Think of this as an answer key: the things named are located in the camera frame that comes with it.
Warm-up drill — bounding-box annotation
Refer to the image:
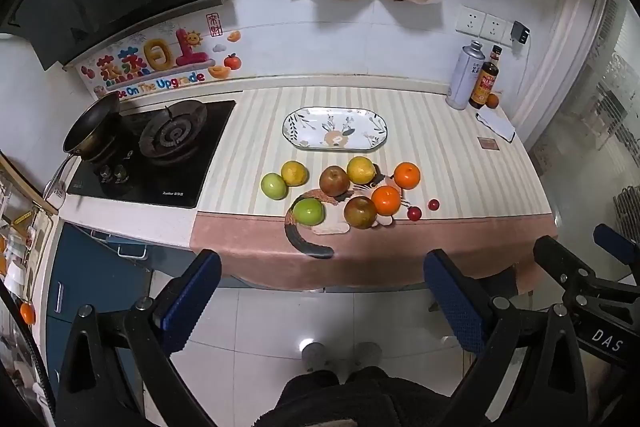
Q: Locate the white folded paper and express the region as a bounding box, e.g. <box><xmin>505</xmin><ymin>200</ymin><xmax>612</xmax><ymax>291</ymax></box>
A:
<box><xmin>475</xmin><ymin>109</ymin><xmax>517</xmax><ymax>144</ymax></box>

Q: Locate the oval floral ceramic plate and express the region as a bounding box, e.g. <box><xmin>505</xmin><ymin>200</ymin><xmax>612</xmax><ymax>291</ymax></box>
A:
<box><xmin>282</xmin><ymin>107</ymin><xmax>389</xmax><ymax>152</ymax></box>

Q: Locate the striped cat print mat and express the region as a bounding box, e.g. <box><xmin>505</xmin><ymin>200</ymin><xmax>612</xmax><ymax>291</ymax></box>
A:
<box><xmin>190</xmin><ymin>87</ymin><xmax>558</xmax><ymax>293</ymax></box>

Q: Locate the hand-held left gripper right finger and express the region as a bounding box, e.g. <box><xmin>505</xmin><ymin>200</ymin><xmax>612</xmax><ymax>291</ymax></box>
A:
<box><xmin>424</xmin><ymin>249</ymin><xmax>588</xmax><ymax>427</ymax></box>

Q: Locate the grey slipper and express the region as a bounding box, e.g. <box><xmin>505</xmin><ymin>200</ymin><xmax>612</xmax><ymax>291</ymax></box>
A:
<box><xmin>354</xmin><ymin>341</ymin><xmax>383</xmax><ymax>370</ymax></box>
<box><xmin>301</xmin><ymin>341</ymin><xmax>328</xmax><ymax>370</ymax></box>

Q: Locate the green apple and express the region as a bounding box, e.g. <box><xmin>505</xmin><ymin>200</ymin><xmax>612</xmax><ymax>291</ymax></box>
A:
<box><xmin>292</xmin><ymin>198</ymin><xmax>325</xmax><ymax>228</ymax></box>
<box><xmin>260</xmin><ymin>172</ymin><xmax>289</xmax><ymax>200</ymax></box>

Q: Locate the grey metal can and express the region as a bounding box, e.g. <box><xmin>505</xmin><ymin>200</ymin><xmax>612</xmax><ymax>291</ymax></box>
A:
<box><xmin>446</xmin><ymin>40</ymin><xmax>485</xmax><ymax>110</ymax></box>

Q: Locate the dark sauce bottle yellow label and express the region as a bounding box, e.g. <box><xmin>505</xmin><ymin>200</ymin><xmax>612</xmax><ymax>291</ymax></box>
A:
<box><xmin>469</xmin><ymin>62</ymin><xmax>500</xmax><ymax>109</ymax></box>

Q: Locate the white wall socket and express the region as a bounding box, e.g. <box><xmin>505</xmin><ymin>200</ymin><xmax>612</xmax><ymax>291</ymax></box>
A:
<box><xmin>455</xmin><ymin>4</ymin><xmax>486</xmax><ymax>35</ymax></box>
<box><xmin>481</xmin><ymin>13</ymin><xmax>515</xmax><ymax>44</ymax></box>

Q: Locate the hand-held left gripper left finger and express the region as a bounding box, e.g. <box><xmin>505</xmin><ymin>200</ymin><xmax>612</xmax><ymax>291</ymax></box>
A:
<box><xmin>54</xmin><ymin>249</ymin><xmax>223</xmax><ymax>427</ymax></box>

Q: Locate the person's dark clothing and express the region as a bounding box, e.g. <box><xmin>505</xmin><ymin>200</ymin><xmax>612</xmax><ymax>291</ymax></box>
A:
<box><xmin>255</xmin><ymin>367</ymin><xmax>471</xmax><ymax>427</ymax></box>

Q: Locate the colourful wall sticker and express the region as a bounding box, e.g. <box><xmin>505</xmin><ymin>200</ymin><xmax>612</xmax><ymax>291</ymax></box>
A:
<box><xmin>80</xmin><ymin>13</ymin><xmax>243</xmax><ymax>100</ymax></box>

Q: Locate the red-brown apple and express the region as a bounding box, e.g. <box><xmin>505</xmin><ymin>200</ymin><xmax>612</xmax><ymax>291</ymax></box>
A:
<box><xmin>343</xmin><ymin>195</ymin><xmax>378</xmax><ymax>230</ymax></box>
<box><xmin>319</xmin><ymin>165</ymin><xmax>351</xmax><ymax>198</ymax></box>

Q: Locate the dark frying pan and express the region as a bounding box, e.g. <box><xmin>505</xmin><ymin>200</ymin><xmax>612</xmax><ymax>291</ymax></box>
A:
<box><xmin>42</xmin><ymin>93</ymin><xmax>123</xmax><ymax>202</ymax></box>

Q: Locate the glass sliding door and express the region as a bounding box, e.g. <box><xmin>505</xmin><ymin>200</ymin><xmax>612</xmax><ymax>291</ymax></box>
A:
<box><xmin>530</xmin><ymin>0</ymin><xmax>640</xmax><ymax>228</ymax></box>

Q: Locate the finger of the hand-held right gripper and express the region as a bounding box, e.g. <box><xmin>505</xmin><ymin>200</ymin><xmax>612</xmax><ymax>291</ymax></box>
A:
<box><xmin>593</xmin><ymin>223</ymin><xmax>640</xmax><ymax>280</ymax></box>
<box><xmin>532</xmin><ymin>236</ymin><xmax>601</xmax><ymax>303</ymax></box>

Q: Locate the blue kitchen cabinet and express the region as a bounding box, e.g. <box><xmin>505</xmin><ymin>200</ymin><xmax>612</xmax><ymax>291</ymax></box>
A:
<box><xmin>45</xmin><ymin>222</ymin><xmax>201</xmax><ymax>388</ymax></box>

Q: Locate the yellow citrus fruit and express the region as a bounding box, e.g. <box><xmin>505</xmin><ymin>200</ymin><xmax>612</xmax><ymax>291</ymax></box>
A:
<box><xmin>280</xmin><ymin>160</ymin><xmax>309</xmax><ymax>186</ymax></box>
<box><xmin>346</xmin><ymin>156</ymin><xmax>377</xmax><ymax>186</ymax></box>

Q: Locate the black plug adapter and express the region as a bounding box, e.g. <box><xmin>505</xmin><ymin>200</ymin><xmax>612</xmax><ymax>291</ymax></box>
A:
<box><xmin>510</xmin><ymin>21</ymin><xmax>532</xmax><ymax>46</ymax></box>

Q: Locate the black gas stove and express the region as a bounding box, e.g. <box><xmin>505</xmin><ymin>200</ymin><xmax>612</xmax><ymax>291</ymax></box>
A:
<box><xmin>66</xmin><ymin>99</ymin><xmax>237</xmax><ymax>209</ymax></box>

